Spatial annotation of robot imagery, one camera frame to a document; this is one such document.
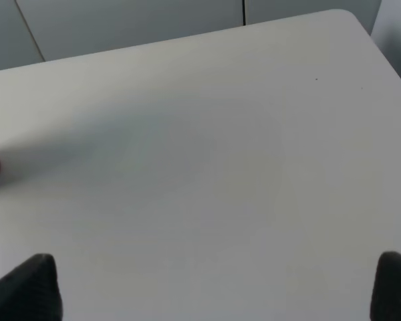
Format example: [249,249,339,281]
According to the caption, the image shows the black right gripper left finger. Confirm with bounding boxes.
[0,253,63,320]

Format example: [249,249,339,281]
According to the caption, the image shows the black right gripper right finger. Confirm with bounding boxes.
[370,251,401,321]

